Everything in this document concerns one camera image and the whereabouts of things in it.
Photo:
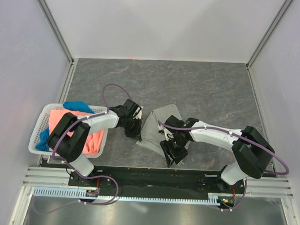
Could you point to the orange cloth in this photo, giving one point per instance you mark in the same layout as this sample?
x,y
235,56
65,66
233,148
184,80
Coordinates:
x,y
93,142

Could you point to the aluminium frame post right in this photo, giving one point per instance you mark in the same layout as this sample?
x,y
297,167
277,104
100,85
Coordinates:
x,y
269,32

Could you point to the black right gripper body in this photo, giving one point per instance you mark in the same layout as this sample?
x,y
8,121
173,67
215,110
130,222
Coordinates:
x,y
175,145

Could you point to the aluminium frame post left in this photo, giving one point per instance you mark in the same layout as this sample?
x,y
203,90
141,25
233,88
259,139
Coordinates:
x,y
55,29

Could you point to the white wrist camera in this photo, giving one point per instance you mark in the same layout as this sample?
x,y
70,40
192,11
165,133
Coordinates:
x,y
137,114
167,134

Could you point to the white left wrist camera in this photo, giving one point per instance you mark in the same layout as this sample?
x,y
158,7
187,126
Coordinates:
x,y
137,114

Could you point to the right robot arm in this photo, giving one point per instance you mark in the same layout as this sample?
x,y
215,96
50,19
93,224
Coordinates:
x,y
251,150

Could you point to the blue cloth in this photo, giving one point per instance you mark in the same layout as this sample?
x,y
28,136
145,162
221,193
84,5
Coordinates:
x,y
67,105

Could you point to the white plastic basket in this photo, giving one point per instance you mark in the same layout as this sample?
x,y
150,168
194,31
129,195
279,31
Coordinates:
x,y
42,125

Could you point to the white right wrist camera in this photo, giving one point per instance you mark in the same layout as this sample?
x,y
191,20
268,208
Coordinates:
x,y
167,134

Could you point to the grey cloth napkin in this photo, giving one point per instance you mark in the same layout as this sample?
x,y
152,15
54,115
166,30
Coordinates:
x,y
150,135

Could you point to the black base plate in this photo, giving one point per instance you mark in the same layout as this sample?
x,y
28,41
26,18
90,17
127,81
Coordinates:
x,y
156,182

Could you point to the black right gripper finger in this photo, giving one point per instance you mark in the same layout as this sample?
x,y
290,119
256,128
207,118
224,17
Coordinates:
x,y
167,152
178,155

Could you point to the white slotted cable duct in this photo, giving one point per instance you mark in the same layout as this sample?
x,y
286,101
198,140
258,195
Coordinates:
x,y
73,193

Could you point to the aluminium frame post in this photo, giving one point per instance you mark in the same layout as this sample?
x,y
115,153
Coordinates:
x,y
269,32
55,29

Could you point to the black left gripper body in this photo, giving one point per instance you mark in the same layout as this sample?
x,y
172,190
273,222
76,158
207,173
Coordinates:
x,y
132,127

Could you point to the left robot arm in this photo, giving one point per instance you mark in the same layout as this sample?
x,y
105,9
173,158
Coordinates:
x,y
71,133

